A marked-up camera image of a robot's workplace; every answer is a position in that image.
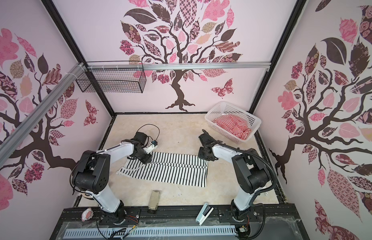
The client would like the small pink round object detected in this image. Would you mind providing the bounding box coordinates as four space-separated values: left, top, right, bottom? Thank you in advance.
81 208 94 222

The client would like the black white striped tank top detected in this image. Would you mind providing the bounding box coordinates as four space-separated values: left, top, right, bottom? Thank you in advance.
117 152 208 188

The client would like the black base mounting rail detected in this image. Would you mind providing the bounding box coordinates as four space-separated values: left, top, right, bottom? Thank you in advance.
54 204 300 233

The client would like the black wire mesh basket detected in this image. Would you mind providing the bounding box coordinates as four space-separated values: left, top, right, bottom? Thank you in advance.
76 60 147 94

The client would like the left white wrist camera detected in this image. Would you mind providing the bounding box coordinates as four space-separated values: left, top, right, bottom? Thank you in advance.
144 140 158 154

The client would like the white slotted cable duct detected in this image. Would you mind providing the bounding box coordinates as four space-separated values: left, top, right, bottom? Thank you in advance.
62 226 237 240

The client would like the silver aluminium rail left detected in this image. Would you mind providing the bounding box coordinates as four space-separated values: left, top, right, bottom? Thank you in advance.
0 63 85 168

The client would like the white plastic laundry basket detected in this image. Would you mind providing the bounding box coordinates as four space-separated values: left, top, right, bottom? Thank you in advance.
205 101 262 144

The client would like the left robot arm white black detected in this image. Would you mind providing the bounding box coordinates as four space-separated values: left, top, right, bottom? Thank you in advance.
70 132 158 225

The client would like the silver aluminium rail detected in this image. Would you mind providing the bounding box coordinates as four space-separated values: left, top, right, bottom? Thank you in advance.
87 62 271 71
0 63 85 168

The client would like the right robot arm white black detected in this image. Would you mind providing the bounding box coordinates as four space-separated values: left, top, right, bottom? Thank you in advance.
198 130 277 222

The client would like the red white striped tank top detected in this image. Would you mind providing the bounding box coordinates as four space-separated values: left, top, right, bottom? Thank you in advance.
213 114 252 140

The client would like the silver aluminium rail back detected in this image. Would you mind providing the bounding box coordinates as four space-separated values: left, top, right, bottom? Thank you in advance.
87 62 271 71

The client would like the white green handheld device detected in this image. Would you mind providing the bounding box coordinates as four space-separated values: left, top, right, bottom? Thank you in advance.
196 203 214 226

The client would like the small tan rectangular device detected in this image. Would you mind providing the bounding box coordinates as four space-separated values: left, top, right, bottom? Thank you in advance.
148 190 161 214

